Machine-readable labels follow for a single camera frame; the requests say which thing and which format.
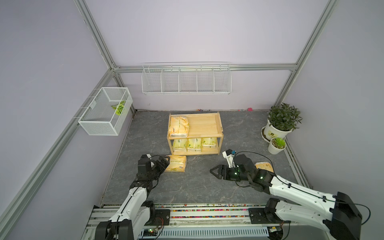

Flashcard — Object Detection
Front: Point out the aluminium front rail frame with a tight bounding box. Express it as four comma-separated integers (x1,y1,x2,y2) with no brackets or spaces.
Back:
80,179,346,240

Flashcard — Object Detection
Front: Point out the large potted green plant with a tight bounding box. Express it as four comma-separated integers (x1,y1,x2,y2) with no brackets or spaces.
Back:
262,103,303,142

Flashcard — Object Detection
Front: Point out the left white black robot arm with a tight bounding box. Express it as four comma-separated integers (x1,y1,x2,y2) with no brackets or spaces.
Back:
95,154,170,240

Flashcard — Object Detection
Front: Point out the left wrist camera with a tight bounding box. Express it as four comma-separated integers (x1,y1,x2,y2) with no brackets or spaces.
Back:
145,154,153,165

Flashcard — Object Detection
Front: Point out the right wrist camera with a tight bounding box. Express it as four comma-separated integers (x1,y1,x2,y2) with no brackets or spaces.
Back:
222,149,236,168

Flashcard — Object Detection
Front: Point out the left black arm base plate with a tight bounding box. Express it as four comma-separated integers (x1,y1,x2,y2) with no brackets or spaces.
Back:
145,209,171,226

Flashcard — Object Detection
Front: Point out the green tissue pack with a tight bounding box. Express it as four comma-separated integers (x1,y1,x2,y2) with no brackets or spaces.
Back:
173,139,188,152
187,138,202,152
202,138,218,149

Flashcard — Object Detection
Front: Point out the green leaf toy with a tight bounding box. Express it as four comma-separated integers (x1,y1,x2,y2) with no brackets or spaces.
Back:
112,101,126,116

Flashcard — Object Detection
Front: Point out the long white wire wall basket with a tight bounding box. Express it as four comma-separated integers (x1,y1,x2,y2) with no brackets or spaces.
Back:
142,62,232,95

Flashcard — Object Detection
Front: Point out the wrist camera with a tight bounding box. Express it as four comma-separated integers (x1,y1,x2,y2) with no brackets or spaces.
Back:
145,154,153,165
222,149,236,168

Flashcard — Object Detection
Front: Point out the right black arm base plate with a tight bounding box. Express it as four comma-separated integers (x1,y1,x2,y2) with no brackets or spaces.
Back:
248,208,287,225

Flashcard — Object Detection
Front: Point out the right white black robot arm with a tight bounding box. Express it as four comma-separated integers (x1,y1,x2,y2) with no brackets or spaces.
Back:
210,150,363,240

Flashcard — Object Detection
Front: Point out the orange tissue pack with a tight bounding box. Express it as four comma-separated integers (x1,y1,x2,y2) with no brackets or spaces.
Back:
255,162,274,173
168,116,190,138
165,155,187,173

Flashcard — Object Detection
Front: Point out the white wire side basket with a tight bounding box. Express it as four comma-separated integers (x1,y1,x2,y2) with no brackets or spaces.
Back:
78,87,133,136

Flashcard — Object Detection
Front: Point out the small potted succulent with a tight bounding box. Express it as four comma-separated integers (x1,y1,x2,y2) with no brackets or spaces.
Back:
268,138,287,155

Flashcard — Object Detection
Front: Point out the wooden two-tier shelf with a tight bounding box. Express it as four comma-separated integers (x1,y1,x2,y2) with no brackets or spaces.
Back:
167,112,224,156

